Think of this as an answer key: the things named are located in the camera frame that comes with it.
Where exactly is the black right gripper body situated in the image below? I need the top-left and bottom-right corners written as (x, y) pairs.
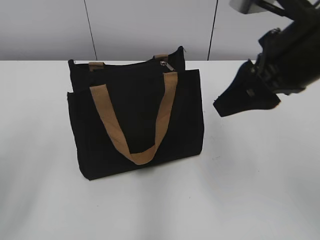
top-left (255, 28), bottom-right (306, 96)

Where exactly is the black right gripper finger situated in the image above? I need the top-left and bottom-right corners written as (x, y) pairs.
top-left (213, 60), bottom-right (281, 117)

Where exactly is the silver zipper pull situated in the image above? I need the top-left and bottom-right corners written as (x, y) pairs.
top-left (159, 60), bottom-right (176, 73)

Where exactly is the black tote bag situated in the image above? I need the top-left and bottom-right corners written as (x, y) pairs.
top-left (67, 46), bottom-right (205, 180)

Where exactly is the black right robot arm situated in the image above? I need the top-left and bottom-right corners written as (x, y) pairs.
top-left (213, 0), bottom-right (320, 117)

